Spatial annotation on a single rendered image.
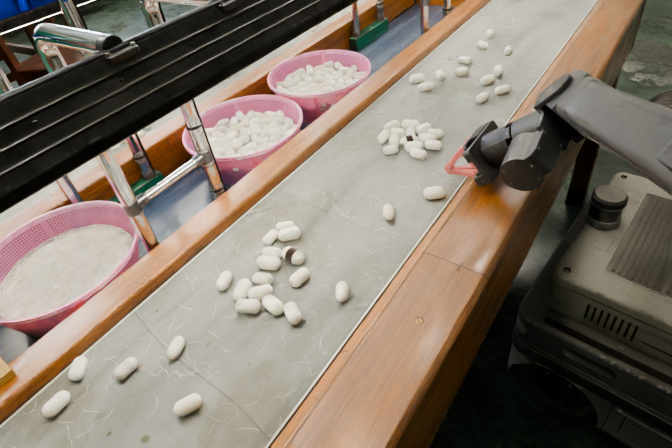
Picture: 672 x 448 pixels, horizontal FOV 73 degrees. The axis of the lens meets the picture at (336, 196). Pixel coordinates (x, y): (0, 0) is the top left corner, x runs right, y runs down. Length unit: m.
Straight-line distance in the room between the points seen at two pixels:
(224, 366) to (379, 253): 0.27
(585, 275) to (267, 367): 0.70
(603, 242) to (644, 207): 0.16
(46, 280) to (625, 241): 1.13
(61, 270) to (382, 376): 0.57
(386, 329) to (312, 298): 0.13
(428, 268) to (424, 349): 0.12
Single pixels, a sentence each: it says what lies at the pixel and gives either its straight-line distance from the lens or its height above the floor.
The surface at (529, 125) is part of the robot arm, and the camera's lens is 0.71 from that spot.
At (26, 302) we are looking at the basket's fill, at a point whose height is 0.73.
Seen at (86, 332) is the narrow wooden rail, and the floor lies 0.76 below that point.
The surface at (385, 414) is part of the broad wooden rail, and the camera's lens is 0.54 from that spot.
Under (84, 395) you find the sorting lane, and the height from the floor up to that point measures 0.74.
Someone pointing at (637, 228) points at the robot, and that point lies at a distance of 1.22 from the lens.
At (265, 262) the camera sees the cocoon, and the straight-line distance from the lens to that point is 0.70.
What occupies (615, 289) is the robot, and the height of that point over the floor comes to 0.47.
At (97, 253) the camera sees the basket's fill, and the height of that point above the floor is 0.73.
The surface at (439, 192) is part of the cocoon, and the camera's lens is 0.78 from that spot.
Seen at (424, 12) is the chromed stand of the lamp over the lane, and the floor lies 0.81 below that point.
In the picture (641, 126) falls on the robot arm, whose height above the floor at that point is 1.02.
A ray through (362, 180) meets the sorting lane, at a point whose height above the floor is 0.74.
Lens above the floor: 1.25
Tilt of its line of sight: 39 degrees down
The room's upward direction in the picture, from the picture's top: 9 degrees counter-clockwise
